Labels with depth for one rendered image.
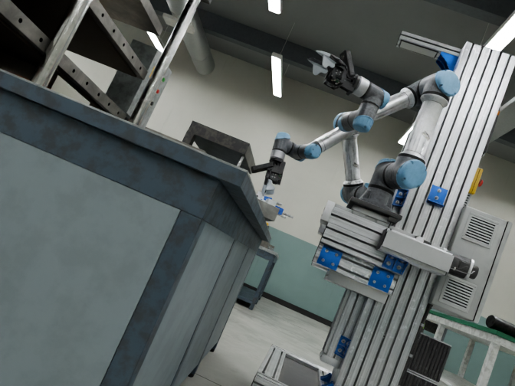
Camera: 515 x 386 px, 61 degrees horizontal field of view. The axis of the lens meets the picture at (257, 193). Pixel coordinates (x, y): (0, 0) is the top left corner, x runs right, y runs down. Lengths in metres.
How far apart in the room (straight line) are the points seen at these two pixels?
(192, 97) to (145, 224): 8.54
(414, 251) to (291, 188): 7.00
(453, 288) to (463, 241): 0.21
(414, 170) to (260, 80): 7.72
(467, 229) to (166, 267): 1.53
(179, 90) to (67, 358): 8.75
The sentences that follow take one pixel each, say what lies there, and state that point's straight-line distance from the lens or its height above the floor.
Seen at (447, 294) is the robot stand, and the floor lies 0.83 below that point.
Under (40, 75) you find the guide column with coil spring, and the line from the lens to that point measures 1.68.
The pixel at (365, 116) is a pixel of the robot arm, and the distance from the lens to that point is 1.81.
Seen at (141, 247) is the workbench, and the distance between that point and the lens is 0.94.
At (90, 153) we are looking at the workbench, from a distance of 1.01.
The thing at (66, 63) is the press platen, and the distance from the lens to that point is 1.82.
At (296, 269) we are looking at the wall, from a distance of 8.56.
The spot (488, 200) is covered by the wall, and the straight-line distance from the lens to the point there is 9.53.
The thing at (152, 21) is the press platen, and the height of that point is 1.49.
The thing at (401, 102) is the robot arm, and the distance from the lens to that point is 2.07.
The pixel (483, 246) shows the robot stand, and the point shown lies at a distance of 2.17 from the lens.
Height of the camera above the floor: 0.65
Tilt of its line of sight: 8 degrees up
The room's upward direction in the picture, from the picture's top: 24 degrees clockwise
